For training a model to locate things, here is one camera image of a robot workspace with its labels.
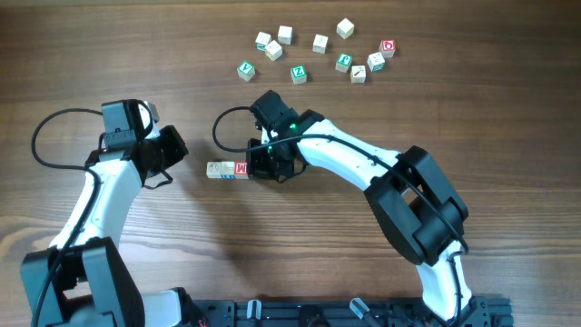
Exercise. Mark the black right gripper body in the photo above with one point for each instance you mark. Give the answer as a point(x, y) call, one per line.
point(269, 163)

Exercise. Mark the green letter J block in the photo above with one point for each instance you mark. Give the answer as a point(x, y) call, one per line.
point(343, 62)

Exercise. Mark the red letter M block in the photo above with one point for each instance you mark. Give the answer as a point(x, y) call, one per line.
point(241, 170)

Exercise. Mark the white block green side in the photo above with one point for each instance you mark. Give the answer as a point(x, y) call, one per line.
point(376, 62)

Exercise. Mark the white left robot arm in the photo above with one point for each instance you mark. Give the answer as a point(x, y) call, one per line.
point(81, 279)

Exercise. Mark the green letter V block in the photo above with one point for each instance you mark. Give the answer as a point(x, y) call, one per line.
point(246, 71)

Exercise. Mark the teal sided white block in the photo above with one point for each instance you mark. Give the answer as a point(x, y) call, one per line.
point(262, 40)

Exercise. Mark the plain white corner block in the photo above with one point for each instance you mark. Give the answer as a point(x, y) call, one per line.
point(345, 28)

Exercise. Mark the white block blue side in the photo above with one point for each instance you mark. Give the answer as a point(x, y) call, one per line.
point(227, 170)

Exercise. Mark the blue sided letter block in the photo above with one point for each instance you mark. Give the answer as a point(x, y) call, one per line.
point(214, 170)

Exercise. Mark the yellow sided wooden block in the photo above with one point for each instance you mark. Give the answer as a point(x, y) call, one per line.
point(273, 50)

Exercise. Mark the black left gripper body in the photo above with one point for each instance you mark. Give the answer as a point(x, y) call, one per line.
point(164, 151)

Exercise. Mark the plain white wooden block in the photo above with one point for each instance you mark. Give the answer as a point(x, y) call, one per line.
point(285, 35)

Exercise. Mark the hammer picture yellow block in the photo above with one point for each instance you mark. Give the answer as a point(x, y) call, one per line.
point(358, 74)

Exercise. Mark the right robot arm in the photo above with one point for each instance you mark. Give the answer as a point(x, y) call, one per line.
point(417, 209)

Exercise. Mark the red letter O block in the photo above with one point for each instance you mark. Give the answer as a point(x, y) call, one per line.
point(387, 48)

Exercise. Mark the white picture wooden block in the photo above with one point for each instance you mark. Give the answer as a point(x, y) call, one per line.
point(320, 43)

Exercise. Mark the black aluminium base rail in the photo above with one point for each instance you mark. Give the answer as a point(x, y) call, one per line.
point(480, 312)

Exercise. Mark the green letter Z block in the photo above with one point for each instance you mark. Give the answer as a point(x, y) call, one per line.
point(298, 74)

